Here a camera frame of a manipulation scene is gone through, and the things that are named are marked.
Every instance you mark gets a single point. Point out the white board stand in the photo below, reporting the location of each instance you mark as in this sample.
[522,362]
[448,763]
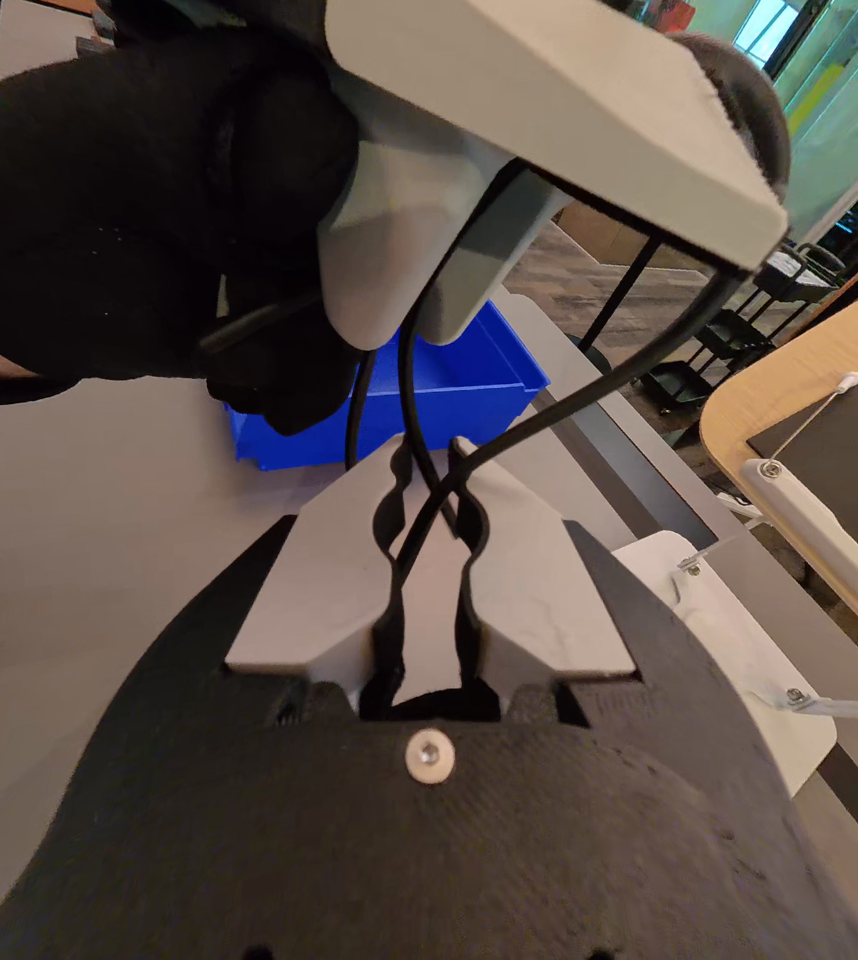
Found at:
[729,645]

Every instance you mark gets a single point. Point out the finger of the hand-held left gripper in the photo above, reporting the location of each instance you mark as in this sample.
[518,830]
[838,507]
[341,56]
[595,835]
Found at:
[549,90]
[481,263]

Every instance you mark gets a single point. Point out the person's left hand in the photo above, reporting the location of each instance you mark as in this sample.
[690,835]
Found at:
[114,210]

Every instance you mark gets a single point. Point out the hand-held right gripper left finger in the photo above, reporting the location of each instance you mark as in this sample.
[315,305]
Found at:
[309,600]

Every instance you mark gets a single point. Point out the blue plastic bin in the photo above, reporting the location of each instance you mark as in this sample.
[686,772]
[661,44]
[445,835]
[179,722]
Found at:
[444,383]

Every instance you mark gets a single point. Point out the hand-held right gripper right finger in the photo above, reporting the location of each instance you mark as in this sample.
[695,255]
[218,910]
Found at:
[549,600]

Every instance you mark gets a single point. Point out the black utility cart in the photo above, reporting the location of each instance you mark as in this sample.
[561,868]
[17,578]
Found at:
[729,330]

